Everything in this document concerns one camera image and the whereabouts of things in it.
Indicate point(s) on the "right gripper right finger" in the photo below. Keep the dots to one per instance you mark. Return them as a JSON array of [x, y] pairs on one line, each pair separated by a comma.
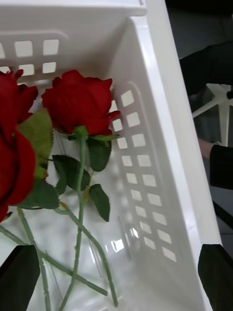
[[218, 279]]

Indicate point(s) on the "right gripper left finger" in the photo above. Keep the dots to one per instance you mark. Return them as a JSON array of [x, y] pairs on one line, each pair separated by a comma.
[[17, 279]]

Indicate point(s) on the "large red rose green stem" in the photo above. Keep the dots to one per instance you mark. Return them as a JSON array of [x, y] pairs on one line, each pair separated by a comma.
[[14, 170]]

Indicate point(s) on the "person's hand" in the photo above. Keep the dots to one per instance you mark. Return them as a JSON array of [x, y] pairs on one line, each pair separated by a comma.
[[206, 149]]

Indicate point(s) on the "white metal stand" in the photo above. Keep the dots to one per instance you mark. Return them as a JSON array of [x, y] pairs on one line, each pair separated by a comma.
[[224, 121]]

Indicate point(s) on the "shallow white box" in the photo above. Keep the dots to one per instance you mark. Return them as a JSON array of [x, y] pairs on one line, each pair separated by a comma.
[[155, 97]]

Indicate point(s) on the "person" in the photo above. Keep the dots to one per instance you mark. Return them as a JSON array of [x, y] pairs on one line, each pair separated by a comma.
[[218, 68]]

